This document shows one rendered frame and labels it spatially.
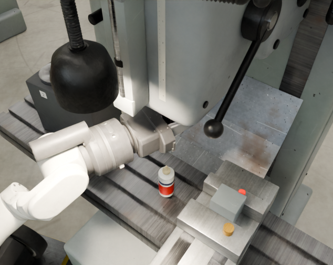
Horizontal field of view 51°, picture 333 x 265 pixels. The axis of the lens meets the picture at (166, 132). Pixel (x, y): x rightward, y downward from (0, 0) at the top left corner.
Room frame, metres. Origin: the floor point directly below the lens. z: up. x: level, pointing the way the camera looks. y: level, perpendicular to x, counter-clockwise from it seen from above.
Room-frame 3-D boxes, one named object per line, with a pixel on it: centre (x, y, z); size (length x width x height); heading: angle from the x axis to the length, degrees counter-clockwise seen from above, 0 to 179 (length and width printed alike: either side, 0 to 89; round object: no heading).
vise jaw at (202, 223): (0.34, -0.10, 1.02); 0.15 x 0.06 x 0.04; 55
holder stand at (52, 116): (0.72, 0.25, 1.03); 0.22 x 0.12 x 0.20; 60
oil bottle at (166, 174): (0.50, 0.00, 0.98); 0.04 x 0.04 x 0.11
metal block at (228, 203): (0.39, -0.13, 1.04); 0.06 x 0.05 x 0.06; 55
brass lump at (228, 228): (0.33, -0.13, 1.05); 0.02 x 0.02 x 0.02
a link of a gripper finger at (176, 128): (0.45, -0.03, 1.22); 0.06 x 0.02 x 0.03; 121
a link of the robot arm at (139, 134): (0.43, 0.07, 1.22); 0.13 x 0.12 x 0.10; 31
